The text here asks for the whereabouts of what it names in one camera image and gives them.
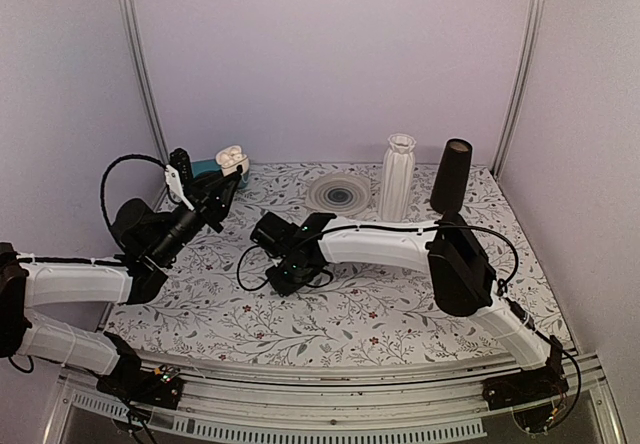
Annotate right aluminium frame post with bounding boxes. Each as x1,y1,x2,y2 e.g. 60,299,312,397
491,0,545,181

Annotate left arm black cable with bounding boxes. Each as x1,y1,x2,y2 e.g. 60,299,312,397
98,152,171,230

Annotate aluminium frame post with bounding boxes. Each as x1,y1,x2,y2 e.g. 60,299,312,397
491,0,545,181
112,0,169,160

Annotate left aluminium frame post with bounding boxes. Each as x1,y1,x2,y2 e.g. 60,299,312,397
112,0,169,160

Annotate beige earbud charging case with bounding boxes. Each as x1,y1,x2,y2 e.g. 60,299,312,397
215,145,249,175

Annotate floral patterned table mat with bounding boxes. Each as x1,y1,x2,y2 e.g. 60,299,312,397
102,161,565,368

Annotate white ribbed vase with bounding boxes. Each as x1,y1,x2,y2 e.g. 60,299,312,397
378,133,416,222

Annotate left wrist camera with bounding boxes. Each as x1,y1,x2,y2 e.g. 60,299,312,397
164,148,194,211

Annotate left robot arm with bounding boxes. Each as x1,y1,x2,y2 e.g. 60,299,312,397
1,168,242,410

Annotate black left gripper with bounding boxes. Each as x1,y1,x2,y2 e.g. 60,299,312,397
149,167,240,266

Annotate teal cylindrical speaker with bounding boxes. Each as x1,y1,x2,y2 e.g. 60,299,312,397
191,159,250,189

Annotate black cylindrical cup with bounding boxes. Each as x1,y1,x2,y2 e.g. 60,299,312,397
430,138,473,214

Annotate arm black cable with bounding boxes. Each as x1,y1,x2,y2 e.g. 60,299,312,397
98,152,171,230
235,223,586,415

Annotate front aluminium rail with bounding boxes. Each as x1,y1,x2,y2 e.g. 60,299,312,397
43,353,631,443

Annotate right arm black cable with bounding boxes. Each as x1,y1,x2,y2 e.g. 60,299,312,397
235,223,586,415

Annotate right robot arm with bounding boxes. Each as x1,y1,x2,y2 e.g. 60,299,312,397
250,212,569,410

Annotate spiral patterned plate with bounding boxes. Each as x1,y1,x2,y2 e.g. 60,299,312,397
305,173,372,217

